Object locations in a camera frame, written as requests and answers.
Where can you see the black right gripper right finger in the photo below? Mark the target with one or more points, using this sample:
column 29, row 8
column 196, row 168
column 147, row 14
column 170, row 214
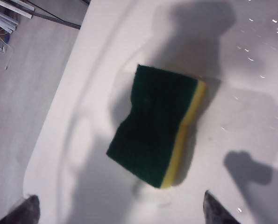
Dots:
column 214, row 212

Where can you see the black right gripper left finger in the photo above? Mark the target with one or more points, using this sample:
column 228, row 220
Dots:
column 24, row 213

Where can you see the yellow sponge with green scourer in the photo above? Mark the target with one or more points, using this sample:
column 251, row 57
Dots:
column 150, row 121

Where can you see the aluminium profile bundle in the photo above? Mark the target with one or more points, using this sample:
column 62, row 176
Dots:
column 1, row 25

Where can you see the dark metal floor bar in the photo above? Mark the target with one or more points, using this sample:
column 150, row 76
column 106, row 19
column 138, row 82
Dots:
column 57, row 19

